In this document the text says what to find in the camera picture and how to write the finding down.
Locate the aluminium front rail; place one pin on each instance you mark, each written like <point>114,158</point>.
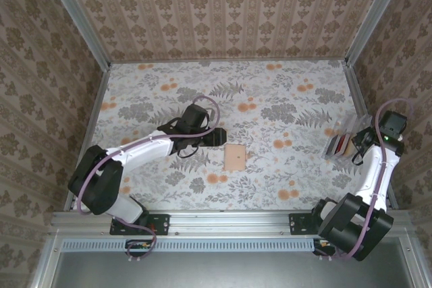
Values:
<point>229,222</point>

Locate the clear plastic card box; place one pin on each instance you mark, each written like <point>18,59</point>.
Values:
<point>347,122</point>

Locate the black card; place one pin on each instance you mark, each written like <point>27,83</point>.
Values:
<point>332,145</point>

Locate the floral table cover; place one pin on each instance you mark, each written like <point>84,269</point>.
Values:
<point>152,75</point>

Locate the small wooden tray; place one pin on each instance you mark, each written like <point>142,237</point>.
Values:
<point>235,157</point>

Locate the aluminium corner post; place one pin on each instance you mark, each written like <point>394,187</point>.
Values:
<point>77,15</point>
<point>378,15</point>

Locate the orange tan card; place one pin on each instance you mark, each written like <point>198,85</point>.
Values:
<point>349,149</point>

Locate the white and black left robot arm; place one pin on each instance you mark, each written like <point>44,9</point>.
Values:
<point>141,151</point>

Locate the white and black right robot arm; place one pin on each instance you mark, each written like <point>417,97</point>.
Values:
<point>371,173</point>

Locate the grey metal sheet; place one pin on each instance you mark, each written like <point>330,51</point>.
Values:
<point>219,271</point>

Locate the red card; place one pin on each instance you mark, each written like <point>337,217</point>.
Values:
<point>342,143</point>

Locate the black connector box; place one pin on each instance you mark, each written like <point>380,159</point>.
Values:
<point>138,245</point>
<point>324,245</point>

